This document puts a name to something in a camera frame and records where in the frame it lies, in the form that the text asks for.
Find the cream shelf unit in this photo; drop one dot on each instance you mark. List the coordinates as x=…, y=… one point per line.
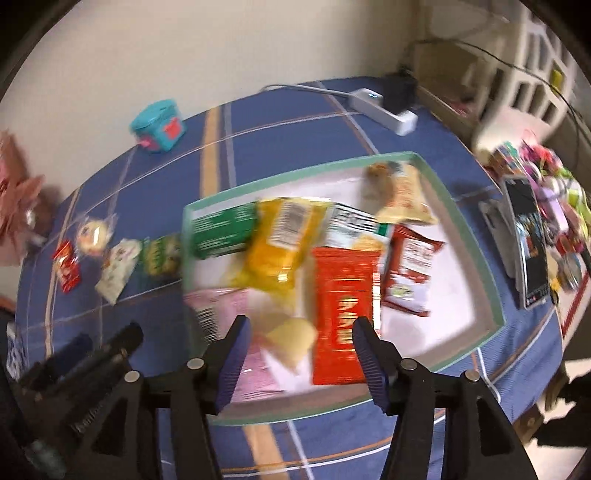
x=521, y=87

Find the dark red and white packet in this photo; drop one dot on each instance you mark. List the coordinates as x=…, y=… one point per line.
x=411, y=267

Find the small red snack packet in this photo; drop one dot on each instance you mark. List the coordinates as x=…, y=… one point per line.
x=68, y=267

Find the clear round cracker packet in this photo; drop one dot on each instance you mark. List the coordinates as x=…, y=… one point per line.
x=92, y=235

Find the colourful trinket pile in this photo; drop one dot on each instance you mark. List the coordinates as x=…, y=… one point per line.
x=554, y=194

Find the white packet with orange print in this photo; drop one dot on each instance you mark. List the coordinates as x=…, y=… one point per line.
x=117, y=270

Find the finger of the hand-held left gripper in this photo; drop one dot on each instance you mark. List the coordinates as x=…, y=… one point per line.
x=69, y=353
x=120, y=346

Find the white and green chip packet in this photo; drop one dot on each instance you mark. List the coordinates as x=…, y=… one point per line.
x=355, y=226

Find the blue plaid cloth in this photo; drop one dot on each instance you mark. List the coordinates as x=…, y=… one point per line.
x=286, y=134

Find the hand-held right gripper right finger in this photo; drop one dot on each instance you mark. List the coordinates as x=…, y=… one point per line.
x=371, y=369

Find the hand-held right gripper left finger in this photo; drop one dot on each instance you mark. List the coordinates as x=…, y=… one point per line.
x=233, y=364

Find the blue and white packet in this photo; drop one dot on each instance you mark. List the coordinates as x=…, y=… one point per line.
x=14, y=355

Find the teal cube box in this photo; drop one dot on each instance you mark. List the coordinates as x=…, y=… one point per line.
x=157, y=124

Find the white phone stand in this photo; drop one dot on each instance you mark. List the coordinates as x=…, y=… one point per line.
x=496, y=230

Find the yellow snack packet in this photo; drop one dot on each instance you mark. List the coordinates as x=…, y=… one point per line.
x=277, y=249

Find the pale yellow pastry packet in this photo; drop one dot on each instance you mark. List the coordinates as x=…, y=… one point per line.
x=291, y=339

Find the black power adapter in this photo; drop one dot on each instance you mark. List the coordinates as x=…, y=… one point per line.
x=399, y=92

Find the green snack box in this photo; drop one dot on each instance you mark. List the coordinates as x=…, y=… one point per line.
x=221, y=230

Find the white tray with green rim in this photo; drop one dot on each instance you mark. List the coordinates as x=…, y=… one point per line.
x=452, y=295

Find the white power strip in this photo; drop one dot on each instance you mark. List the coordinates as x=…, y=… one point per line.
x=378, y=109

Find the pink snack packet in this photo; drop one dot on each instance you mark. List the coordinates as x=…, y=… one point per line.
x=217, y=304

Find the cream snack packet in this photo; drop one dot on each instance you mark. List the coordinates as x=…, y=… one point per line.
x=401, y=194

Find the green round cookie packet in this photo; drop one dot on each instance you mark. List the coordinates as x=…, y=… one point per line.
x=161, y=256

